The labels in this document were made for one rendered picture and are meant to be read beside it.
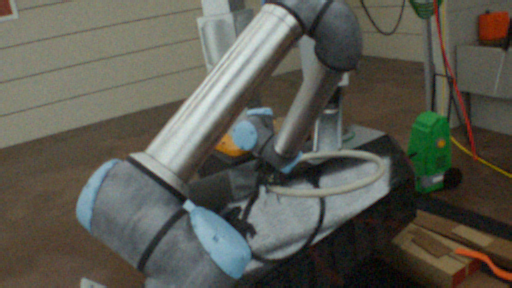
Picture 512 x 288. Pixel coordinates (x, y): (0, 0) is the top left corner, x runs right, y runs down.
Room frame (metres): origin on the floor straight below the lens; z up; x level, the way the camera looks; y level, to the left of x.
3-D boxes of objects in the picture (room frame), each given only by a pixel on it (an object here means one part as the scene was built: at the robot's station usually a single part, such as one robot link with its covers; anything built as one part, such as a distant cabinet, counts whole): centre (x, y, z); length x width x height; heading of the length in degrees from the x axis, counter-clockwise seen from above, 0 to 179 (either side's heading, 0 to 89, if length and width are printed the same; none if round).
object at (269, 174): (1.52, 0.08, 1.03); 0.09 x 0.08 x 0.12; 18
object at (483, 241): (2.21, -1.02, 0.09); 0.25 x 0.10 x 0.01; 28
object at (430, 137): (3.13, -1.09, 0.43); 0.35 x 0.35 x 0.87; 17
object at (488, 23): (4.41, -2.33, 1.00); 0.50 x 0.22 x 0.33; 115
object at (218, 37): (2.84, 0.05, 1.39); 0.74 x 0.34 x 0.25; 97
